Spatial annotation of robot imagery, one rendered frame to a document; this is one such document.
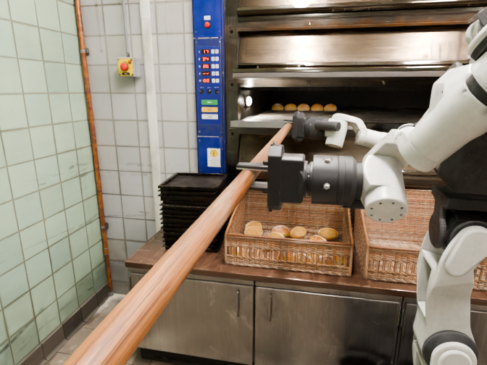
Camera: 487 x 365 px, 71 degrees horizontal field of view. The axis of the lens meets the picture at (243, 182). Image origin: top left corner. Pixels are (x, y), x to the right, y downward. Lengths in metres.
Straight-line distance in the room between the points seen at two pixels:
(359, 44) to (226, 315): 1.43
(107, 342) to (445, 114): 0.47
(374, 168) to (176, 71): 1.52
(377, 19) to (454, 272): 1.24
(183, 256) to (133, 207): 1.92
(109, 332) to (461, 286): 0.97
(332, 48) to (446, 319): 1.28
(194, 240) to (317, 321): 1.30
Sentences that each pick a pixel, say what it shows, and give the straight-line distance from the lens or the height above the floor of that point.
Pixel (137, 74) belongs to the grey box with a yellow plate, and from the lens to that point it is 2.04.
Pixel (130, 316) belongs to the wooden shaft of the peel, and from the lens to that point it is 0.26.
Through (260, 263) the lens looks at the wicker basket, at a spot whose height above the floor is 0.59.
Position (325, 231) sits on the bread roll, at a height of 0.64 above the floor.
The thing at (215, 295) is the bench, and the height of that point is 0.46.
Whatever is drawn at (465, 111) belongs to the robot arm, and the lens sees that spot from 0.53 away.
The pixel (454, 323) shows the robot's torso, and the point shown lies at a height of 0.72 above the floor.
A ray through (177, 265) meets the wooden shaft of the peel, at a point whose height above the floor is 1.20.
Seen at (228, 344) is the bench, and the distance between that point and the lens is 1.76.
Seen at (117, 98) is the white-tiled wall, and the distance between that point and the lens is 2.15.
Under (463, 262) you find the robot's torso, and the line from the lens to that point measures 1.06.
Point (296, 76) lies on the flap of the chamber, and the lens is 1.70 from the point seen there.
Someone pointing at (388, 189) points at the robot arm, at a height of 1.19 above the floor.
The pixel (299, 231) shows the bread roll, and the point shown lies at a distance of 1.82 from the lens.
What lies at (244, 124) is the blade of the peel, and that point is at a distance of 1.60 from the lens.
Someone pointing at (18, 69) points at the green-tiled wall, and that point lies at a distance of 1.90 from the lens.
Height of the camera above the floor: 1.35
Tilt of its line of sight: 15 degrees down
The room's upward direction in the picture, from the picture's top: straight up
